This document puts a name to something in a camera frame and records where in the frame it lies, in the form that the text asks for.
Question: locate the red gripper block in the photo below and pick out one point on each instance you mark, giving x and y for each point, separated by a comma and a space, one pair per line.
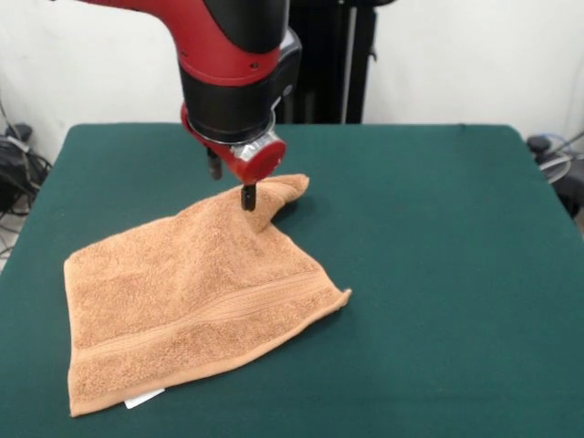
262, 162

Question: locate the tan terry towel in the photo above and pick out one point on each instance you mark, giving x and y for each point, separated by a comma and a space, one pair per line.
182, 296

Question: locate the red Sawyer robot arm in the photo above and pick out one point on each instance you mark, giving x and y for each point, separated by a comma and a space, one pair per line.
219, 45

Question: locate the dark green table cloth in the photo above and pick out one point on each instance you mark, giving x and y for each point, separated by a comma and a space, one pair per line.
456, 274

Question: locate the small black plug box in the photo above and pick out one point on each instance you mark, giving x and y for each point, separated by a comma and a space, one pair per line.
539, 144

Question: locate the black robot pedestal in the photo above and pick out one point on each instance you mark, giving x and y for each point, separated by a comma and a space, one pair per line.
328, 68

